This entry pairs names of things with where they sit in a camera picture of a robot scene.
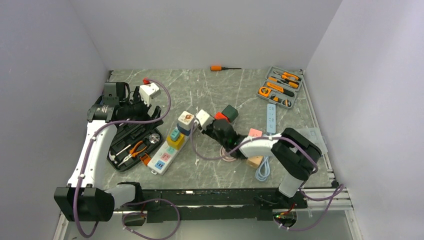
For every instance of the black tool case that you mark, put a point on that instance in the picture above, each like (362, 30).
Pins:
(126, 137)

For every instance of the clear plastic screw box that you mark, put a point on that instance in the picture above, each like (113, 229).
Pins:
(314, 135)

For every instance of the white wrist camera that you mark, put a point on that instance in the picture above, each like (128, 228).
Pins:
(203, 119)
(148, 91)

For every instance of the tan wooden cube adapter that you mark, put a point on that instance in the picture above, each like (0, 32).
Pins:
(254, 161)

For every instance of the yellow tape measure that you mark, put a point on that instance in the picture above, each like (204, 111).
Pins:
(264, 91)

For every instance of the grey tool case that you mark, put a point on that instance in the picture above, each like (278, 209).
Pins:
(283, 84)

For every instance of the white power strip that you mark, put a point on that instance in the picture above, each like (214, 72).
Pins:
(164, 157)

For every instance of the light blue power strip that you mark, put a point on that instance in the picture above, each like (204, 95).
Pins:
(271, 118)

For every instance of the black electrical tape roll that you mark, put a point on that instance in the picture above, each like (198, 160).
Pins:
(287, 103)

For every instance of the black aluminium base frame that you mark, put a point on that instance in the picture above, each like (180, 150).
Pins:
(159, 205)

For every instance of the yellow cube adapter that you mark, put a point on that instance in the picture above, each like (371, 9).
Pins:
(176, 144)

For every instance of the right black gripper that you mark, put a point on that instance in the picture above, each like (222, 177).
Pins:
(207, 132)

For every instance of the dark blue cube adapter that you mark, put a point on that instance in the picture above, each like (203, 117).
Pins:
(184, 129)

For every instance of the dark green cube adapter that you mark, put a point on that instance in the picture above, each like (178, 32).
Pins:
(231, 113)

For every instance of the white cube adapter with picture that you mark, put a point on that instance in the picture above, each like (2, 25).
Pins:
(185, 120)

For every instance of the orange handled screwdriver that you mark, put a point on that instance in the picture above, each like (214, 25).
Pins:
(218, 68)

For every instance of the red cube adapter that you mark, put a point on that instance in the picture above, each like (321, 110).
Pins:
(221, 116)

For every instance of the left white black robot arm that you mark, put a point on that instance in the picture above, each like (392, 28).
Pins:
(92, 159)

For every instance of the orange handled pliers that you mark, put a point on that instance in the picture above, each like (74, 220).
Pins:
(138, 148)

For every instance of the pink cube adapter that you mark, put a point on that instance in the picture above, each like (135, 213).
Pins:
(254, 133)

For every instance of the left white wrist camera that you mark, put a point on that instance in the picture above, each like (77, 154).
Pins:
(148, 91)

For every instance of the teal small plug adapter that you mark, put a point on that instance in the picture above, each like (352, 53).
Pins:
(174, 135)

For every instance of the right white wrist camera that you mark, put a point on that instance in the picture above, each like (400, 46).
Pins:
(203, 119)

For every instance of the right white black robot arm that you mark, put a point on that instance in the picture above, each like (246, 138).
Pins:
(297, 154)

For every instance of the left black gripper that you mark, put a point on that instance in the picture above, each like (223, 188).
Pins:
(156, 112)

